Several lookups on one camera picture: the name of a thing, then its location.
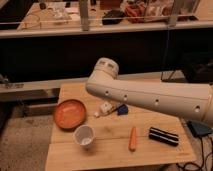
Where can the blue small block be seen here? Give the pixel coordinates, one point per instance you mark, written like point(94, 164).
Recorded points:
point(122, 110)

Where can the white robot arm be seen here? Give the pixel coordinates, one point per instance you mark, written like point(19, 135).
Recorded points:
point(184, 100)

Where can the metal frame post right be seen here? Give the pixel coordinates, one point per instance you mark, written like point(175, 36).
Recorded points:
point(174, 13)

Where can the black bag on bench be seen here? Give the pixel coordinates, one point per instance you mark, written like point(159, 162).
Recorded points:
point(112, 17)

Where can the metal frame post left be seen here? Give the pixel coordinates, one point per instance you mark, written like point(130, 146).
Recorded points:
point(83, 8)

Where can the black white striped block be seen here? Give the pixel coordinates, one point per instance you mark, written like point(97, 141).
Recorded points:
point(163, 136)

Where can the metal frame post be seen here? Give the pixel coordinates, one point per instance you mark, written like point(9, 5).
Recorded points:
point(83, 8)
point(174, 13)

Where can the white paper cup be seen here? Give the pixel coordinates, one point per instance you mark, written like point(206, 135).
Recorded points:
point(84, 136)

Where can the orange carrot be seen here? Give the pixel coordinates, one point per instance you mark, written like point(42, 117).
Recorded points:
point(133, 139)

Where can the orange ceramic bowl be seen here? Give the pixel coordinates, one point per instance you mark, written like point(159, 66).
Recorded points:
point(69, 114)

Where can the red orange cloth item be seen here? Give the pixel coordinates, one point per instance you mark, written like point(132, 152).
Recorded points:
point(135, 13)

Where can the black power adapter box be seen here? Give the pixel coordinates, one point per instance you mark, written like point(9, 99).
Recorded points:
point(199, 130)

